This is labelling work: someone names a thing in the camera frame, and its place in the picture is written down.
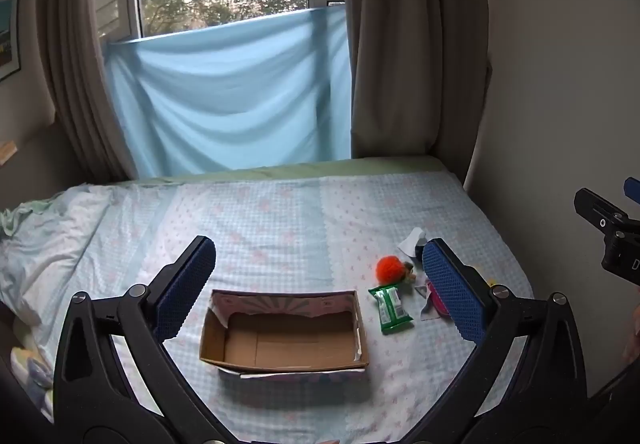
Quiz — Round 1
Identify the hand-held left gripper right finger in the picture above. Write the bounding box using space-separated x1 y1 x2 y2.
404 237 587 443

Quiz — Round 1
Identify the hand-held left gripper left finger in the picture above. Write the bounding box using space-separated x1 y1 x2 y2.
52 235 227 442

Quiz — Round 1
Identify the cardboard box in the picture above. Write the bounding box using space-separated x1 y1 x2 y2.
199 289 371 381

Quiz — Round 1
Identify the person's right forearm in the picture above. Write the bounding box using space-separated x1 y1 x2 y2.
621 299 640 366

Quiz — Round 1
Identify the white tissue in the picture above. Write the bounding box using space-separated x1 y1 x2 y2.
398 226 427 258

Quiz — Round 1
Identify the green wet wipes packet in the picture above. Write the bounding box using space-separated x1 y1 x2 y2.
368 285 415 336

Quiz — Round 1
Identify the orange pompom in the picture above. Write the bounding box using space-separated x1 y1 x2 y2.
376 256 407 284

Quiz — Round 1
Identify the checked floral bed sheet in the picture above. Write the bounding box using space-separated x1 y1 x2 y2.
0 168 540 444

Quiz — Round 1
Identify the light blue quilt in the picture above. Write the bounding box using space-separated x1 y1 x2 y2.
0 183 168 342

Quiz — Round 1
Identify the light blue hanging cloth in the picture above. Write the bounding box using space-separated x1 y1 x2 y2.
102 6 354 178

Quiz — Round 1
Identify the wooden shelf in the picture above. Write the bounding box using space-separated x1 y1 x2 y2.
0 139 20 168

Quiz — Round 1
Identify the beige curtain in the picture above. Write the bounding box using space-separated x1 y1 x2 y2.
34 0 142 183
342 0 489 161

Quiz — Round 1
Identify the framed wall picture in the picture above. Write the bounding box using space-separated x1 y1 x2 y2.
0 0 22 84

